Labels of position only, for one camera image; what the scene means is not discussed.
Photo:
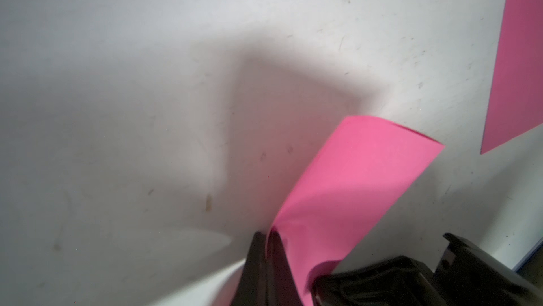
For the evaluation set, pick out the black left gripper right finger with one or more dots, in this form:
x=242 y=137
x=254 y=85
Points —
x=281 y=289

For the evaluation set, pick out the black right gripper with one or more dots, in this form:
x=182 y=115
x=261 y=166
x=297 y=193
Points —
x=465 y=275

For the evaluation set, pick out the pink square paper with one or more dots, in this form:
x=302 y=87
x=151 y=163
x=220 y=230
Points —
x=357 y=176
x=515 y=103

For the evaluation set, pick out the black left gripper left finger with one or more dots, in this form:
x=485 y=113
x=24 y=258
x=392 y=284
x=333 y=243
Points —
x=252 y=287

